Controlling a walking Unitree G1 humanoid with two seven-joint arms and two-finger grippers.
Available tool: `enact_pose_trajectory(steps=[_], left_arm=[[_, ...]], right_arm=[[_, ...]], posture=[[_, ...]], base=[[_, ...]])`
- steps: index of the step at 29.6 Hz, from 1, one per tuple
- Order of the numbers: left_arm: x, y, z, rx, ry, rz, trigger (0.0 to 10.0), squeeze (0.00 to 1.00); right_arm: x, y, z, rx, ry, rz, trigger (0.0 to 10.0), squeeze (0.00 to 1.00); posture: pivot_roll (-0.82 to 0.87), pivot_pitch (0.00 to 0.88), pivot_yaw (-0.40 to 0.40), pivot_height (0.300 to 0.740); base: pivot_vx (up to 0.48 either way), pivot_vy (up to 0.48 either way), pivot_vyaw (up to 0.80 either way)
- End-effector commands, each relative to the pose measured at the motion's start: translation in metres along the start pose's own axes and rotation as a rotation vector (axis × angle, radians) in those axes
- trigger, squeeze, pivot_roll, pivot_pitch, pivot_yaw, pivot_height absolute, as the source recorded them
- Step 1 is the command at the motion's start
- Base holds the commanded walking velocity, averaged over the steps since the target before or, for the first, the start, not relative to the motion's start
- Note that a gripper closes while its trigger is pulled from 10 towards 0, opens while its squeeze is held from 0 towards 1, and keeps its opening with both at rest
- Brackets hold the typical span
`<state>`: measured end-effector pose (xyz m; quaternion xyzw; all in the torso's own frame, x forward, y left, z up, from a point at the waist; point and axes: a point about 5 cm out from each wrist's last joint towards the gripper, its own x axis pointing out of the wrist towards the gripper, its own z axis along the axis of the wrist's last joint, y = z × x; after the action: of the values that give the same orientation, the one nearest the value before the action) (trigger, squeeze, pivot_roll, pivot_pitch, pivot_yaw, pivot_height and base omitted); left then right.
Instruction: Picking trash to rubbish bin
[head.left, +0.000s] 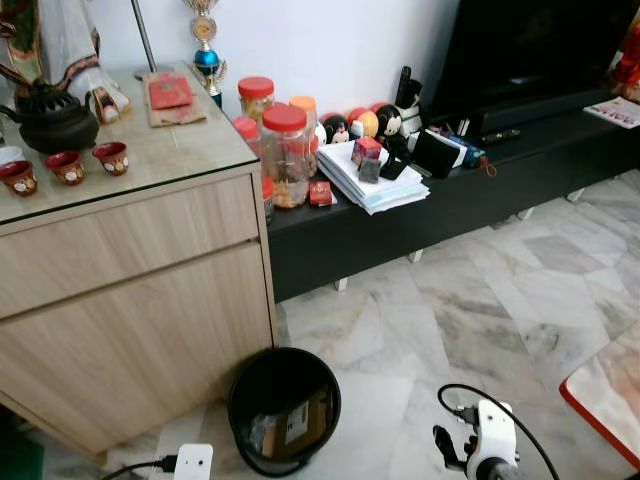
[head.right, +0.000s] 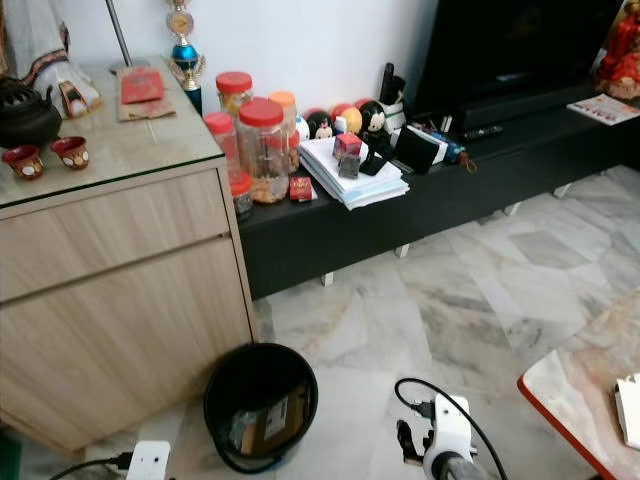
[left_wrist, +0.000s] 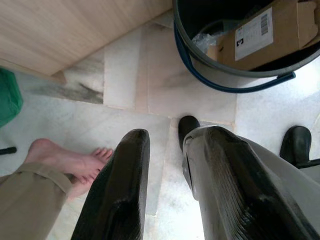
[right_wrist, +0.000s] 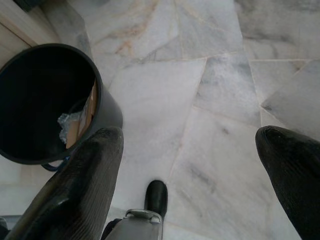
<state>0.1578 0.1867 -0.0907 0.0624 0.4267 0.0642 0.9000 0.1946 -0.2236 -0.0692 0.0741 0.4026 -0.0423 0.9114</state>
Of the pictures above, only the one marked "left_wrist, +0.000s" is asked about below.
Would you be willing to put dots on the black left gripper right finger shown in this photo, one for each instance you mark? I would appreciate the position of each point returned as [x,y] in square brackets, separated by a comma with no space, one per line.
[237,195]

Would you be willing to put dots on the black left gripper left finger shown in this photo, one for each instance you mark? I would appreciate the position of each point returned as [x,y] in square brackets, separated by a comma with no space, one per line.
[120,187]

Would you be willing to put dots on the person's bare foot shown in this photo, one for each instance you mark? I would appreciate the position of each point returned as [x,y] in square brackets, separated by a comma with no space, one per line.
[62,160]

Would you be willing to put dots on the robot left leg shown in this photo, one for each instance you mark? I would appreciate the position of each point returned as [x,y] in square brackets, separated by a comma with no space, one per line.
[188,125]

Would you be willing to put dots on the person's beige trouser leg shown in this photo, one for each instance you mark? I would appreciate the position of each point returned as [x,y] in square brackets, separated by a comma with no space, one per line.
[25,200]

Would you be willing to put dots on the black rod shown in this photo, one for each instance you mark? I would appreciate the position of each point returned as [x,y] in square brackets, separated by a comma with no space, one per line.
[8,150]

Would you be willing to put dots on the green plastic bag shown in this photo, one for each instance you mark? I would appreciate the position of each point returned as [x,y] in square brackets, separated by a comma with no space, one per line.
[8,100]

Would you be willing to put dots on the clear plastic wrap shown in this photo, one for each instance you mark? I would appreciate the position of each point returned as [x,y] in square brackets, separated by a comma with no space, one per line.
[202,41]

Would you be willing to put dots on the light wood cabinet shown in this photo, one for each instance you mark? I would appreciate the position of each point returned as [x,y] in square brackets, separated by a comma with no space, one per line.
[62,30]

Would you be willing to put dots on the brown cardboard box with label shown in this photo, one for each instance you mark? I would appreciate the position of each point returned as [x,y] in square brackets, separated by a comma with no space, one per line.
[282,32]

